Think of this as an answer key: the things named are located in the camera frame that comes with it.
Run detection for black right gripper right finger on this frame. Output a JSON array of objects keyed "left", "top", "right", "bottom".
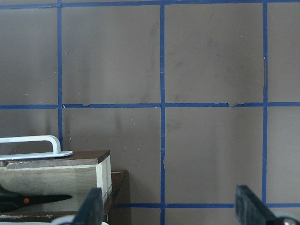
[{"left": 235, "top": 185, "right": 276, "bottom": 225}]

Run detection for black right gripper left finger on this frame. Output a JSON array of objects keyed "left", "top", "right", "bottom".
[{"left": 74, "top": 188, "right": 104, "bottom": 225}]

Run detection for light wooden drawer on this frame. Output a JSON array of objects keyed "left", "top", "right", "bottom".
[{"left": 0, "top": 150, "right": 112, "bottom": 214}]

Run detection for grey orange scissors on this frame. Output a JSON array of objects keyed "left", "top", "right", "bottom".
[{"left": 0, "top": 185, "right": 72, "bottom": 212}]

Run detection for dark brown wooden cabinet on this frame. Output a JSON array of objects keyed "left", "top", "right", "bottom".
[{"left": 0, "top": 171, "right": 131, "bottom": 225}]

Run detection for white drawer handle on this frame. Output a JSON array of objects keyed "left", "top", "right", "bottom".
[{"left": 0, "top": 135, "right": 73, "bottom": 161}]

